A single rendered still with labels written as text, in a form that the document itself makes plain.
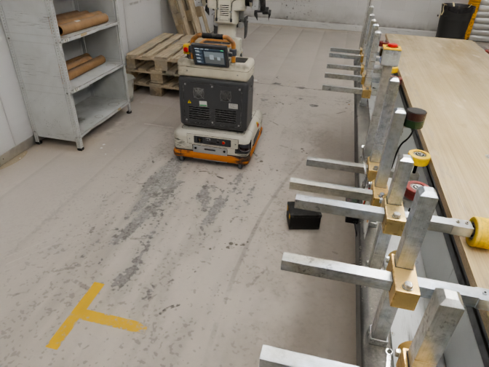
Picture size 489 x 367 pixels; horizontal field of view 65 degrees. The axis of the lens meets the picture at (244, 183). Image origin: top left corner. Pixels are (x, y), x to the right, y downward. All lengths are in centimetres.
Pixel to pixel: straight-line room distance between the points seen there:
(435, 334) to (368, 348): 44
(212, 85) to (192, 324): 172
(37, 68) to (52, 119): 42
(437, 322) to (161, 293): 164
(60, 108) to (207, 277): 196
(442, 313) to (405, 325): 65
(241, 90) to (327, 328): 173
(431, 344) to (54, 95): 317
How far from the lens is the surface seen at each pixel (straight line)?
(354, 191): 136
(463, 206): 136
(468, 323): 115
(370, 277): 90
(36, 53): 342
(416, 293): 89
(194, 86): 299
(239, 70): 286
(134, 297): 213
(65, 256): 247
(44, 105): 357
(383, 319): 106
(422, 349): 73
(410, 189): 135
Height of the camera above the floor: 157
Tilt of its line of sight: 32 degrees down
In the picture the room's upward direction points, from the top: 2 degrees clockwise
